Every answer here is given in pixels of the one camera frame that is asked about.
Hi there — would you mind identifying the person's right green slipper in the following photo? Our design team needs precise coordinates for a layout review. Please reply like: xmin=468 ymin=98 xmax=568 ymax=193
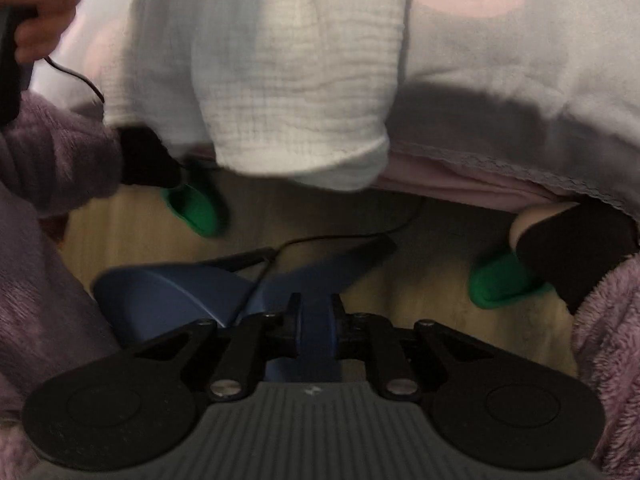
xmin=466 ymin=252 xmax=556 ymax=310

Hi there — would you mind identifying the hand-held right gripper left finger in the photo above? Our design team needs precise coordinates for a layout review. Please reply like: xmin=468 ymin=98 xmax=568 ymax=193
xmin=119 ymin=292 xmax=303 ymax=402

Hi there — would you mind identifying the person's right black sock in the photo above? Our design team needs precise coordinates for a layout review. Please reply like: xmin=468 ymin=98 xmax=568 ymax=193
xmin=515 ymin=204 xmax=639 ymax=314

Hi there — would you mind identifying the purple fleece robe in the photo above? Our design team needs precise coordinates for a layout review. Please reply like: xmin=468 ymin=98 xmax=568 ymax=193
xmin=0 ymin=180 xmax=640 ymax=480

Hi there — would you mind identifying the white crinkle long-sleeve top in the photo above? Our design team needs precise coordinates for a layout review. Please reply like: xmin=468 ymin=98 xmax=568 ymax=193
xmin=102 ymin=0 xmax=416 ymax=192

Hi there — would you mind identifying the person's left hand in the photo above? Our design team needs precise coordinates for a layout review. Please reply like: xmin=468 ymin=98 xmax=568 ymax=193
xmin=0 ymin=0 xmax=87 ymax=64

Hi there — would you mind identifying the person's right leg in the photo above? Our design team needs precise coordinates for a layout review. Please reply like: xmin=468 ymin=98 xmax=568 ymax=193
xmin=509 ymin=202 xmax=582 ymax=252

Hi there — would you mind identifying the person's left forearm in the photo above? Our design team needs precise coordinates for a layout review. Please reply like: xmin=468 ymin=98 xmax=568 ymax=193
xmin=0 ymin=92 xmax=126 ymax=219

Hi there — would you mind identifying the grey pink-dotted bedsheet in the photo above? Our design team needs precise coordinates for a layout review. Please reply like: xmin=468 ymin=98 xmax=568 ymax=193
xmin=82 ymin=0 xmax=640 ymax=222

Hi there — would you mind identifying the pink fitted sheet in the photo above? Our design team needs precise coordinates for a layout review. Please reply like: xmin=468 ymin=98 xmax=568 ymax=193
xmin=185 ymin=152 xmax=587 ymax=211

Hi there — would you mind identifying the person's left black sock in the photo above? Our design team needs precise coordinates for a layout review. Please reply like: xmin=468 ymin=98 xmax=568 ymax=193
xmin=116 ymin=126 xmax=184 ymax=189

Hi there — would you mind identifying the person's green slipper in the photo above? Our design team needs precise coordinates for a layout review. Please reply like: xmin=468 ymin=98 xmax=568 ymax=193
xmin=160 ymin=172 xmax=232 ymax=239
xmin=466 ymin=252 xmax=556 ymax=310

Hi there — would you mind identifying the person's black sock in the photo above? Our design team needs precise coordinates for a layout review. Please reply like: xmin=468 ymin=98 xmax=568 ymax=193
xmin=515 ymin=204 xmax=639 ymax=314
xmin=116 ymin=126 xmax=184 ymax=189

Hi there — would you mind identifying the person's left green slipper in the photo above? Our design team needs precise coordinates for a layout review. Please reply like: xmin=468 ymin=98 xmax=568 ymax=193
xmin=160 ymin=172 xmax=232 ymax=239

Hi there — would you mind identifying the blue plastic object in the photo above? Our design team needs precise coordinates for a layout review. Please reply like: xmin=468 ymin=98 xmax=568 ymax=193
xmin=92 ymin=234 xmax=399 ymax=382

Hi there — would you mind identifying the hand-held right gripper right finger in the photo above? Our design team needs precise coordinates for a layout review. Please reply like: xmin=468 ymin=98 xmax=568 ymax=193
xmin=329 ymin=294 xmax=513 ymax=402

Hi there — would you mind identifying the black cable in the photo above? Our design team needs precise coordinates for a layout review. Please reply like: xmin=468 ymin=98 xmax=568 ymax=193
xmin=44 ymin=55 xmax=107 ymax=106
xmin=234 ymin=197 xmax=429 ymax=322

